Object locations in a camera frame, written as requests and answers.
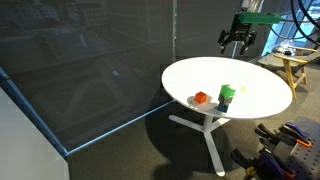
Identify white table base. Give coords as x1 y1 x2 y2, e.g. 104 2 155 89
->
168 114 232 178

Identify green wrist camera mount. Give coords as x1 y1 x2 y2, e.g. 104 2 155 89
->
239 12 283 25

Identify blue block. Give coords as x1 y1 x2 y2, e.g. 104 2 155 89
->
215 103 230 114

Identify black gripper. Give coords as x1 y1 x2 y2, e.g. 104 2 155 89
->
218 13 258 56

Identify blue partition bottom frame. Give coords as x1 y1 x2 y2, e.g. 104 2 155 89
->
0 66 177 158

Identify clear plastic bag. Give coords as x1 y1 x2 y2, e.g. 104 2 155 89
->
275 39 298 57

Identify purple orange spring clamp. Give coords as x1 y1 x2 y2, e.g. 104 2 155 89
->
229 148 298 180
254 121 313 149

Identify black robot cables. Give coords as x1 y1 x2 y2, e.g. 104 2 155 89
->
268 0 320 48

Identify clamps with orange handles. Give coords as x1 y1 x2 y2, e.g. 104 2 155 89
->
271 115 320 180

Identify orange block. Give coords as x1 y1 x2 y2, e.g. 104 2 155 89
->
194 91 208 104

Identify bright window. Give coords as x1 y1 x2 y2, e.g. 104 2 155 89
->
261 0 320 56

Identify thin blue-lit partition post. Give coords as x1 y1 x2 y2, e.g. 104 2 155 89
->
231 42 239 60

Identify dark green block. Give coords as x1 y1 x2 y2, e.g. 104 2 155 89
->
220 84 236 98

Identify metal partition post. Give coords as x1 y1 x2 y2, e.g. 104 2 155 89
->
171 0 179 63

